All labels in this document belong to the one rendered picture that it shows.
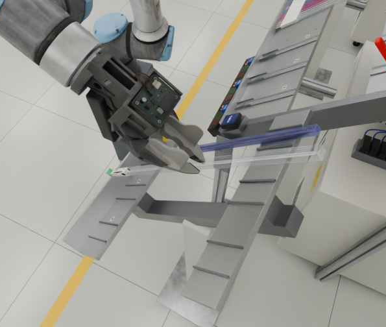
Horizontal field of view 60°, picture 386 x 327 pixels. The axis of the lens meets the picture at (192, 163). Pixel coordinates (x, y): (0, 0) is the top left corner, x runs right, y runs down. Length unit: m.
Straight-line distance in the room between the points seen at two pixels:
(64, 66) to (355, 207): 0.85
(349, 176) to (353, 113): 0.35
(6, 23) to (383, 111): 0.64
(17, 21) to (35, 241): 1.34
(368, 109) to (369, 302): 1.07
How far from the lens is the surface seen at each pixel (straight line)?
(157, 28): 1.10
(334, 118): 0.77
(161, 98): 0.44
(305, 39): 1.08
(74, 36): 0.45
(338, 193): 1.03
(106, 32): 1.16
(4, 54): 2.52
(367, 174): 1.10
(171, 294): 1.49
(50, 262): 1.64
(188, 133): 0.49
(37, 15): 0.45
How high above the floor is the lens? 1.48
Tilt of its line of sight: 60 degrees down
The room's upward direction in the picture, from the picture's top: straight up
